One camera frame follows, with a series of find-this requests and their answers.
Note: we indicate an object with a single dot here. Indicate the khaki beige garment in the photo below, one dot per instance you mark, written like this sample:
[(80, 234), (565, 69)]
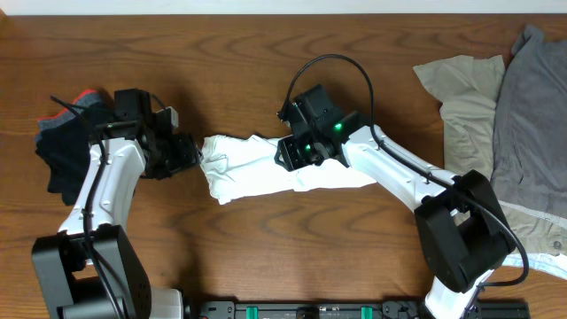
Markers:
[(467, 89)]

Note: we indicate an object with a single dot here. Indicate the grey garment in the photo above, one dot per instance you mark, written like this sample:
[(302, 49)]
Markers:
[(529, 139)]

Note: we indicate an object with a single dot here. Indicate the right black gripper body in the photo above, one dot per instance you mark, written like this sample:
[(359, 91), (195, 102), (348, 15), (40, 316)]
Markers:
[(302, 151)]

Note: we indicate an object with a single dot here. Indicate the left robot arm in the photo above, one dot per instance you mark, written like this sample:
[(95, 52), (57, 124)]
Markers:
[(97, 153)]

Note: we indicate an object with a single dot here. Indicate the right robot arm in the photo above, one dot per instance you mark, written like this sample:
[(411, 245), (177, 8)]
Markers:
[(463, 233)]

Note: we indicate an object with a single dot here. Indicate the black folded garment stack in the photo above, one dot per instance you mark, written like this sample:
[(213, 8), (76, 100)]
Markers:
[(64, 141)]

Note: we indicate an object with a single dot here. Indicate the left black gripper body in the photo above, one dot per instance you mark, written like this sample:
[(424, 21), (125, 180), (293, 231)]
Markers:
[(185, 151)]

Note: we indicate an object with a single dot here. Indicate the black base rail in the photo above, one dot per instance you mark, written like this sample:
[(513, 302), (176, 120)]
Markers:
[(393, 309)]

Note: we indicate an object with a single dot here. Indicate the white printed t-shirt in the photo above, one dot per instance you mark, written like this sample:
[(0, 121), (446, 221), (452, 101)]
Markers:
[(237, 168)]

